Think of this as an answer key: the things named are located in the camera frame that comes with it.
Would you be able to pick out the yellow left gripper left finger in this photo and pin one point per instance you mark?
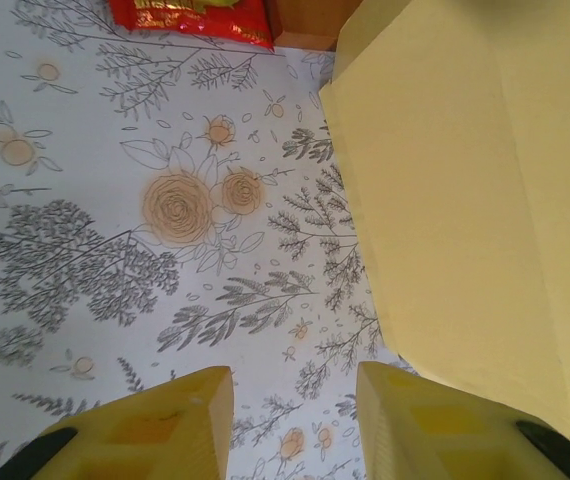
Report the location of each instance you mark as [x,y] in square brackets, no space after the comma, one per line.
[165,430]

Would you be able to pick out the red snack packet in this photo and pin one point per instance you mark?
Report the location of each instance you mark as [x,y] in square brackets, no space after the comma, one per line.
[190,17]

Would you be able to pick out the brown wooden board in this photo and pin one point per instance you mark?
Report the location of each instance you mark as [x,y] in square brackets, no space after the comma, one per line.
[310,25]

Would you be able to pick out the yellow paper box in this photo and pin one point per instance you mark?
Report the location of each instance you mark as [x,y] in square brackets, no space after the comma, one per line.
[465,200]

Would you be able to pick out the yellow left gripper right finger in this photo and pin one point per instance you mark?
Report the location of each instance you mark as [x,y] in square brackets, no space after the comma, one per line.
[425,435]

